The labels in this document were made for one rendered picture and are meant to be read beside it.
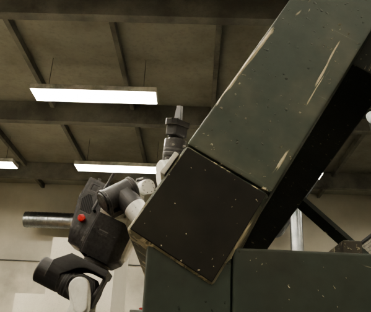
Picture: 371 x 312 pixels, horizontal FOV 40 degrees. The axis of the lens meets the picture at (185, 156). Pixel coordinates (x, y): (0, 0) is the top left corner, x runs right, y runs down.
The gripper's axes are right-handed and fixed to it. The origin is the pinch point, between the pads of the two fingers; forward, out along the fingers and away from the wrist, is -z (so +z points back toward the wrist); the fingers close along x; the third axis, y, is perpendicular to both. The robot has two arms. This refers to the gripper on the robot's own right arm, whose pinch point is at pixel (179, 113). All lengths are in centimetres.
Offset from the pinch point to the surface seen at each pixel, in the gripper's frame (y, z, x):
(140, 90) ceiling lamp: -280, -106, 298
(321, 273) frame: 101, 46, -110
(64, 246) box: -238, 79, 174
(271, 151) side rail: 94, 33, -110
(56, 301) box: -227, 127, 166
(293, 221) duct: -194, 23, 608
